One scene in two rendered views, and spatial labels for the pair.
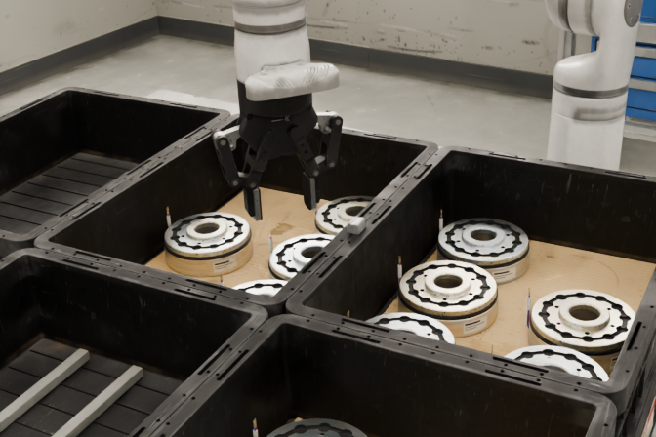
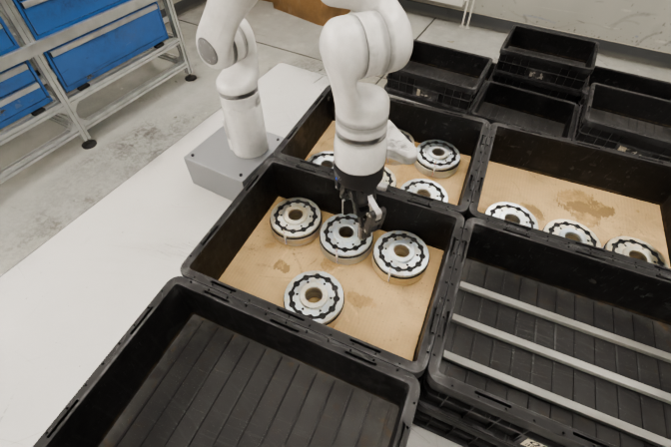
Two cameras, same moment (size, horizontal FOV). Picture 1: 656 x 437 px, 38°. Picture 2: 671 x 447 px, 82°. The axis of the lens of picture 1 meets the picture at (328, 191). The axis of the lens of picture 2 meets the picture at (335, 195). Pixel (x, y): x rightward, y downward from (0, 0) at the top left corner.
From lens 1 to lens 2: 1.09 m
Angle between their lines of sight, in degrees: 75
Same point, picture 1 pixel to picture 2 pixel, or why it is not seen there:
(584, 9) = (245, 47)
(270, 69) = (391, 145)
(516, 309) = not seen: hidden behind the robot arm
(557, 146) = (252, 124)
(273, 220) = (269, 271)
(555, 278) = not seen: hidden behind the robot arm
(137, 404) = (474, 313)
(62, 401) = (484, 356)
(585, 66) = (252, 77)
